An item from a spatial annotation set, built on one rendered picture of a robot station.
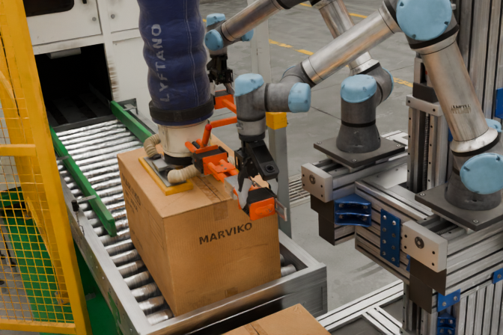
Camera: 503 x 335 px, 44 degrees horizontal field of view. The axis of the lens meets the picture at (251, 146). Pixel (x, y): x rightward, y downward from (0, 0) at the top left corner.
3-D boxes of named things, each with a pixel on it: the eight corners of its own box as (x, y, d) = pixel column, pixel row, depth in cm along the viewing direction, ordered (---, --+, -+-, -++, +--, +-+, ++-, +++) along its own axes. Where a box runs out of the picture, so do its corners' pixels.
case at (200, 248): (131, 240, 259) (116, 153, 244) (218, 215, 274) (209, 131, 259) (177, 321, 209) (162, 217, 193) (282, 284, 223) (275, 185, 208)
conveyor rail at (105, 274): (29, 154, 395) (22, 126, 388) (37, 152, 397) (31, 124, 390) (146, 380, 204) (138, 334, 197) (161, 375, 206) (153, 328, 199)
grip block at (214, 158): (193, 167, 203) (191, 150, 201) (221, 159, 207) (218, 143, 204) (202, 176, 196) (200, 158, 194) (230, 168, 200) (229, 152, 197)
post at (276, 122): (277, 303, 302) (265, 110, 263) (289, 298, 305) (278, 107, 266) (284, 310, 297) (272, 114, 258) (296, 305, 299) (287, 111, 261)
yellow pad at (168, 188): (138, 161, 235) (136, 149, 233) (163, 155, 239) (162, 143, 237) (165, 197, 207) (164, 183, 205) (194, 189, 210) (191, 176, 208)
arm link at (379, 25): (427, -38, 156) (274, 68, 175) (430, -32, 146) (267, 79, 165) (452, -1, 158) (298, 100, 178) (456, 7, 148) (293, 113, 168)
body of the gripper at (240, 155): (259, 163, 175) (256, 123, 170) (272, 174, 167) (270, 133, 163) (234, 170, 172) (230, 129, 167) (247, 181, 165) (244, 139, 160)
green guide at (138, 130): (111, 113, 413) (109, 100, 409) (126, 109, 417) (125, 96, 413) (209, 208, 280) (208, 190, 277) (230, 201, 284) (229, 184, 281)
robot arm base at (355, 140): (361, 132, 222) (361, 106, 219) (390, 145, 210) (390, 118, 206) (327, 143, 216) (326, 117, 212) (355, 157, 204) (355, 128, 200)
